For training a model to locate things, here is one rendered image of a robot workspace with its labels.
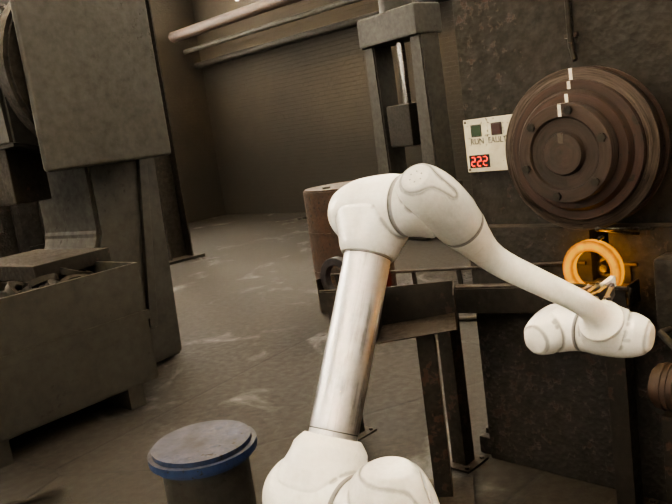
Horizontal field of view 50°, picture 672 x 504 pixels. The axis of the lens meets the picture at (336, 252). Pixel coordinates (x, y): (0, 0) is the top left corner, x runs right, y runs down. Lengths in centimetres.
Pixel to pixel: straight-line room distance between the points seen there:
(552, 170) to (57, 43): 266
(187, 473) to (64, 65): 247
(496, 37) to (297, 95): 941
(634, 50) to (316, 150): 956
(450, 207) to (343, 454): 51
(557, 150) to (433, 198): 81
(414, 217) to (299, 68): 1037
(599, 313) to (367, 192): 58
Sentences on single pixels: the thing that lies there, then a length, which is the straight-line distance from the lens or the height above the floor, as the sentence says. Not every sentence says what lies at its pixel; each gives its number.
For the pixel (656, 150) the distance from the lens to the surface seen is 214.
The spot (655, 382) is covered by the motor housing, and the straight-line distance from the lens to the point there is 212.
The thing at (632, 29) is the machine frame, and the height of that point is 143.
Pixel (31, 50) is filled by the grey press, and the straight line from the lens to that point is 392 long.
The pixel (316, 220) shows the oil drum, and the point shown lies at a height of 68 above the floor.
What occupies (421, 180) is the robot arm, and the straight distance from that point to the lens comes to 139.
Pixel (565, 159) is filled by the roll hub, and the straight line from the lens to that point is 214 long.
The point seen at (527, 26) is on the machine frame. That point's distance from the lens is 246.
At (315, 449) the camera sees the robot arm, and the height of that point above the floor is 68.
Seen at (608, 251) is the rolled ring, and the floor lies 81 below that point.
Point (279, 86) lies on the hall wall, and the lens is 1212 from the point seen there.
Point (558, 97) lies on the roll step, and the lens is 220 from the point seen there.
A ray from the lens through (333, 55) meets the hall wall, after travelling 1121.
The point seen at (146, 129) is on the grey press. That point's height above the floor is 142.
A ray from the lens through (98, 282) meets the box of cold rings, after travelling 376.
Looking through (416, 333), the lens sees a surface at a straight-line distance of 234.
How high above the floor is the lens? 127
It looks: 9 degrees down
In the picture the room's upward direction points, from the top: 8 degrees counter-clockwise
